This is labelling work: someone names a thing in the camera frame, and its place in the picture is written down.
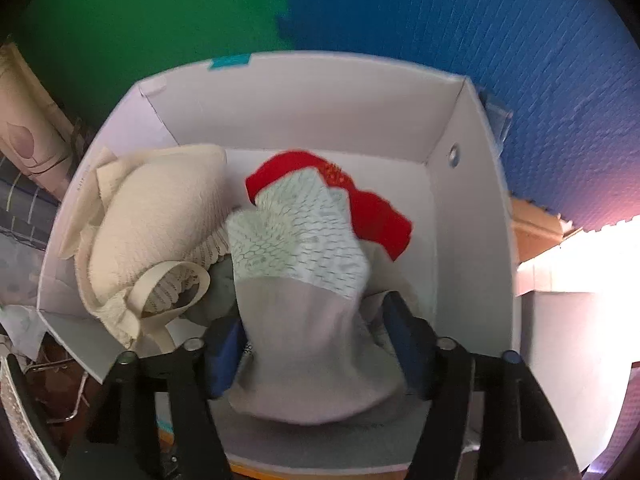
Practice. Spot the cream bra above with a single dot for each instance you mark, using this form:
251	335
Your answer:
144	231

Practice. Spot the grey plaid bedding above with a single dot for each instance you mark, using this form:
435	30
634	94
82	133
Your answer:
27	212

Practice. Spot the wooden nightstand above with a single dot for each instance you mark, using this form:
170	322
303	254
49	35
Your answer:
536	230

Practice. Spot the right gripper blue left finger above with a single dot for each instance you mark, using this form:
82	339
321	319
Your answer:
225	343

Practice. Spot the white mesh grey underwear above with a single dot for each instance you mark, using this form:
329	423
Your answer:
310	298

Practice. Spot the red knit underwear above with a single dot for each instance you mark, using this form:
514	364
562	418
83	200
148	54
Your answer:
373	218

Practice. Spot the beige patterned curtain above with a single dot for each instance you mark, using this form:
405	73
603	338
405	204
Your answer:
35	134

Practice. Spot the white XINCCI shoe box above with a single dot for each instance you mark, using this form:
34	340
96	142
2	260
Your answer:
418	138

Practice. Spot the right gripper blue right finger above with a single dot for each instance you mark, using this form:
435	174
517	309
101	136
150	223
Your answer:
414	343

